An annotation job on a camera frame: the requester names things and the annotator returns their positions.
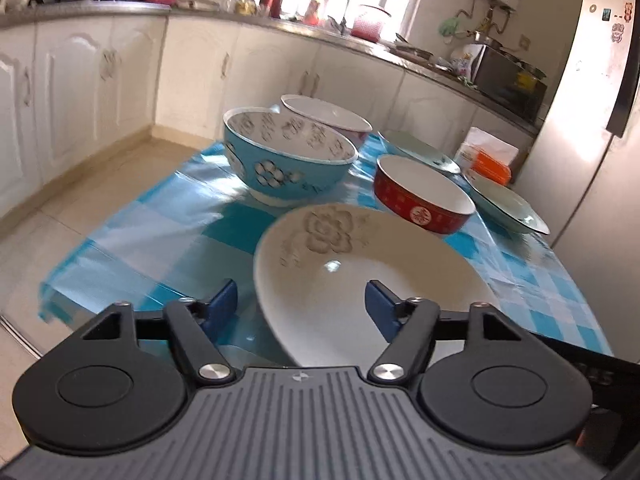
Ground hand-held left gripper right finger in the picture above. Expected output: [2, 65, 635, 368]
[364, 280, 521, 387]

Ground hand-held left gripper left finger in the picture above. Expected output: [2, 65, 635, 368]
[80, 279, 238, 386]

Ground white floral plate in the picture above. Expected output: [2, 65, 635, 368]
[252, 203, 501, 368]

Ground pink floral bowl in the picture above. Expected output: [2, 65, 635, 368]
[280, 94, 373, 148]

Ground red bowl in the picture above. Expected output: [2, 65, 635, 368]
[373, 154, 477, 235]

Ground blue checkered tablecloth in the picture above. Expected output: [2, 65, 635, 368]
[37, 130, 616, 361]

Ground blue floral bowl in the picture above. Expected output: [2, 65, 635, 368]
[222, 107, 359, 207]

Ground pale green plate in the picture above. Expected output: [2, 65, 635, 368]
[377, 129, 462, 176]
[462, 167, 551, 236]

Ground orange tissue packet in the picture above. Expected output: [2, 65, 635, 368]
[455, 126, 520, 186]

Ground silver refrigerator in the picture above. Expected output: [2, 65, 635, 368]
[515, 0, 640, 366]

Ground black microwave oven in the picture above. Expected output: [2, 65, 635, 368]
[470, 45, 548, 121]

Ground white kitchen cabinets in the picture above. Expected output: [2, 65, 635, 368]
[0, 10, 536, 211]

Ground white floral kettle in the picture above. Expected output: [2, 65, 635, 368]
[450, 42, 483, 81]

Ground pink plastic basket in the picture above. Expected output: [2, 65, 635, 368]
[351, 4, 393, 41]

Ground grey kitchen countertop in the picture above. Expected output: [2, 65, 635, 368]
[0, 0, 543, 136]

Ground green hanging cloth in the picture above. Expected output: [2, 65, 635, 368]
[439, 15, 468, 41]

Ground metal kitchen faucet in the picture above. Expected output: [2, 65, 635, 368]
[322, 0, 351, 36]

